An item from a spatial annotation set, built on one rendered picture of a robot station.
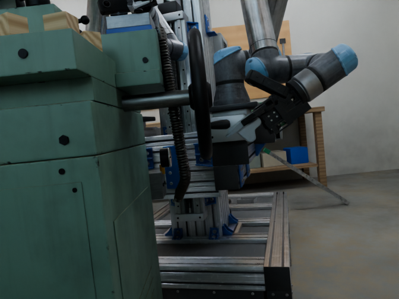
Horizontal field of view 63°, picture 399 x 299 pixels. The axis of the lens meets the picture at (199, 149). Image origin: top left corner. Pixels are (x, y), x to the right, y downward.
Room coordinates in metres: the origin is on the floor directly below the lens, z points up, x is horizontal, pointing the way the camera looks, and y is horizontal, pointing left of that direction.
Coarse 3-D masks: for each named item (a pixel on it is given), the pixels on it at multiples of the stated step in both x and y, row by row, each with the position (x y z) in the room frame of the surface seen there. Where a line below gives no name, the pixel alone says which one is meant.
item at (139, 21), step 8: (112, 16) 0.72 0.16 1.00; (120, 16) 0.72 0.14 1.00; (128, 16) 0.72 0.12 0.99; (136, 16) 0.72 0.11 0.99; (144, 16) 0.72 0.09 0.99; (112, 24) 0.72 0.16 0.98; (120, 24) 0.72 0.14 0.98; (128, 24) 0.72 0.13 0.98; (136, 24) 0.72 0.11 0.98; (144, 24) 0.72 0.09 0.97; (152, 24) 0.75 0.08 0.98; (112, 32) 0.72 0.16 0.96; (120, 32) 0.72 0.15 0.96
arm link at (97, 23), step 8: (88, 0) 1.26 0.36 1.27; (96, 0) 1.25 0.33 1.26; (88, 8) 1.27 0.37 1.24; (96, 8) 1.26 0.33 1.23; (88, 16) 1.27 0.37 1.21; (96, 16) 1.26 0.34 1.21; (104, 16) 1.28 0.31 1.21; (88, 24) 1.27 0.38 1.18; (96, 24) 1.27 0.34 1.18; (104, 24) 1.29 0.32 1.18; (104, 32) 1.30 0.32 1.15
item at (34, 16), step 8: (8, 8) 0.71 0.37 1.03; (16, 8) 0.71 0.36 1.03; (24, 8) 0.71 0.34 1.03; (32, 8) 0.71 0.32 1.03; (40, 8) 0.71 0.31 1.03; (48, 8) 0.71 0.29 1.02; (56, 8) 0.72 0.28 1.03; (24, 16) 0.71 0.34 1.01; (32, 16) 0.71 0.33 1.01; (40, 16) 0.71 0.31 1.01; (32, 24) 0.71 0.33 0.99; (40, 24) 0.71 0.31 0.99
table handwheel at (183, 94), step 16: (192, 32) 0.65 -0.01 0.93; (192, 48) 0.62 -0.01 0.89; (192, 64) 0.60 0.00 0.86; (192, 80) 0.60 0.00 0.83; (128, 96) 0.73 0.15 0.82; (144, 96) 0.73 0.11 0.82; (160, 96) 0.72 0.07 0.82; (176, 96) 0.72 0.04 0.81; (192, 96) 0.71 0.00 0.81; (208, 96) 0.71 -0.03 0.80; (208, 112) 0.61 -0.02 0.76; (208, 128) 0.62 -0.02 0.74; (208, 144) 0.64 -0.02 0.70
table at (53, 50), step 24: (0, 48) 0.48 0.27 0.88; (24, 48) 0.48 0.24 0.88; (48, 48) 0.48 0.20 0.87; (72, 48) 0.48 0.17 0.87; (96, 48) 0.58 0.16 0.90; (0, 72) 0.48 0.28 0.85; (24, 72) 0.48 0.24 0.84; (48, 72) 0.48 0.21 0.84; (72, 72) 0.50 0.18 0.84; (96, 72) 0.57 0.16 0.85; (144, 72) 0.69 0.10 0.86
